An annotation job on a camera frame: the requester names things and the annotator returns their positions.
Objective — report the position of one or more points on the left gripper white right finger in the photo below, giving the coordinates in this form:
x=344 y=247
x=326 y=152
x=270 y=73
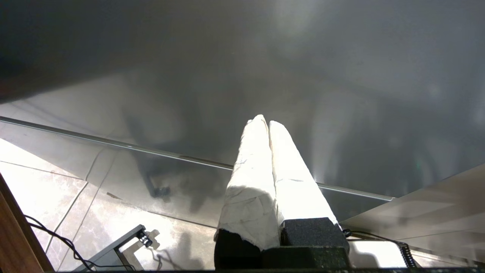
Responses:
x=299 y=197

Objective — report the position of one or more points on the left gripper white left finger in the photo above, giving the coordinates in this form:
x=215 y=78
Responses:
x=250 y=197

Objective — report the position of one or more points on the grey metal stand base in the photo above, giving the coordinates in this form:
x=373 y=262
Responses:
x=113 y=248

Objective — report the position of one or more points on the stainless steel appliance door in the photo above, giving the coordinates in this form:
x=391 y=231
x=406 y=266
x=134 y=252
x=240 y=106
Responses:
x=189 y=57

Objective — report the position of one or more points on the brown wooden furniture panel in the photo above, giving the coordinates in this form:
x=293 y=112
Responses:
x=15 y=242

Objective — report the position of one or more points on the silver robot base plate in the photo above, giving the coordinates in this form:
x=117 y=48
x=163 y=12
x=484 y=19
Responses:
x=375 y=254

